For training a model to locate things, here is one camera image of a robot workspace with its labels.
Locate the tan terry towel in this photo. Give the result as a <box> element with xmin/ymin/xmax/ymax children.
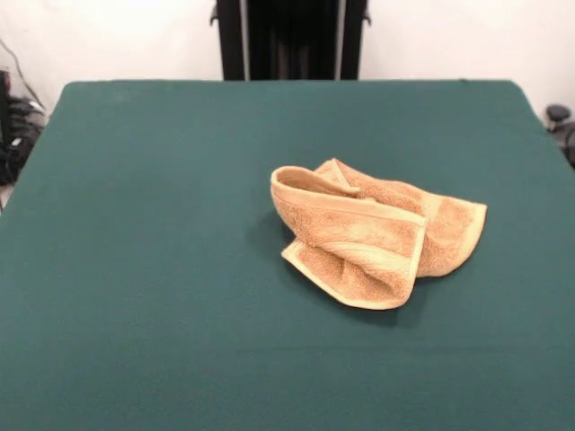
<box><xmin>270</xmin><ymin>157</ymin><xmax>489</xmax><ymax>311</ymax></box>

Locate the dark green table cloth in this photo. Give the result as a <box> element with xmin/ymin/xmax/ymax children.
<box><xmin>0</xmin><ymin>79</ymin><xmax>575</xmax><ymax>431</ymax></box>

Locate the dark swivel chair base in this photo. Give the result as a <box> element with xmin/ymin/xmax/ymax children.
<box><xmin>0</xmin><ymin>66</ymin><xmax>47</xmax><ymax>186</ymax></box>
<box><xmin>544</xmin><ymin>103</ymin><xmax>575</xmax><ymax>171</ymax></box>

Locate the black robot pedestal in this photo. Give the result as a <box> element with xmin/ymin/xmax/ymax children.
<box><xmin>208</xmin><ymin>0</ymin><xmax>374</xmax><ymax>82</ymax></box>

